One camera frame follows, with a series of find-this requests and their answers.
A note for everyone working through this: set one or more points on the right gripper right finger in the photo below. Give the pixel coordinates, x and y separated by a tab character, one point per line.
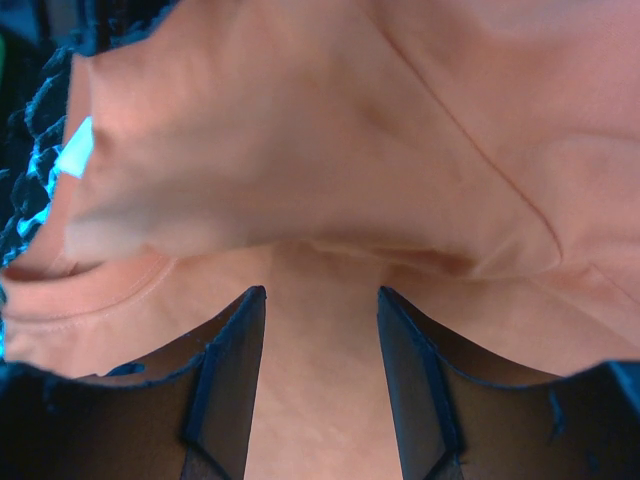
417	353

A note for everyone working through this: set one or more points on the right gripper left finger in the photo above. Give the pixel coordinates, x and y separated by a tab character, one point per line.
185	411

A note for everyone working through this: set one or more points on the orange t shirt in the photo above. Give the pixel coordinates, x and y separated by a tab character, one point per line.
480	157

